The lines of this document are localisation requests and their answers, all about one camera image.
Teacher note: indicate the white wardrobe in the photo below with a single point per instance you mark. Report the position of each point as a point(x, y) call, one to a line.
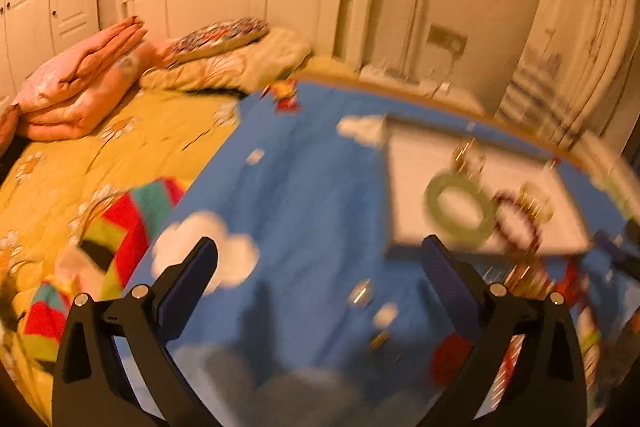
point(30, 7)

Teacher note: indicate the green jade bangle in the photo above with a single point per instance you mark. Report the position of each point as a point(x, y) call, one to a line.
point(434, 207)

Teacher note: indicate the striped printed curtain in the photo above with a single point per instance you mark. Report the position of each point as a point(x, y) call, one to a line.
point(575, 32)

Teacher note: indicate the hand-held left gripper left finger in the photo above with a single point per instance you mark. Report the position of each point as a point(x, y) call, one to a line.
point(187, 287)

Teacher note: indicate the patterned round cushion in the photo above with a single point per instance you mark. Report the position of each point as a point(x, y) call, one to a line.
point(220, 38)

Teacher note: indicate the small gold jewelry piece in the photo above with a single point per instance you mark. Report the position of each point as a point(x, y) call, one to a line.
point(380, 342)

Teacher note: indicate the white wall conduit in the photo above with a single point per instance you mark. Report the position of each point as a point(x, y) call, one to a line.
point(416, 22)

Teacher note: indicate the cream floral pillow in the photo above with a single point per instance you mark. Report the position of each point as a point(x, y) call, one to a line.
point(240, 67)

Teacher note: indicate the yellow floral bedsheet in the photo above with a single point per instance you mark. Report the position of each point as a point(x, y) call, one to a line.
point(75, 167)

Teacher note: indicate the wall socket panel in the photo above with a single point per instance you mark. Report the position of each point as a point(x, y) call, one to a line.
point(446, 37)

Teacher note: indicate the grey jewelry box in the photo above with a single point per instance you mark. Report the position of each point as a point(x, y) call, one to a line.
point(415, 187)

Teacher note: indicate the colourful geometric cloth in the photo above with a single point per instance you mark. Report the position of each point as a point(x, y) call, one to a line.
point(130, 217)

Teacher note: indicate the folded pink quilt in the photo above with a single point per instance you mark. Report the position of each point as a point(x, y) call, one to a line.
point(75, 82)

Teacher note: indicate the large pearl bead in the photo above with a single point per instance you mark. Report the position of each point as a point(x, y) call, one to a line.
point(362, 294)

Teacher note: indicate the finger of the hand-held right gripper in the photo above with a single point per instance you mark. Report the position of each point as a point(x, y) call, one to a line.
point(616, 252)

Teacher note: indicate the blue cartoon tablecloth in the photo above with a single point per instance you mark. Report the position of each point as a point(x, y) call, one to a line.
point(300, 187)

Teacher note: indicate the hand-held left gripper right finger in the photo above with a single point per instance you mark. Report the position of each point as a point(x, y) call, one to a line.
point(450, 287)

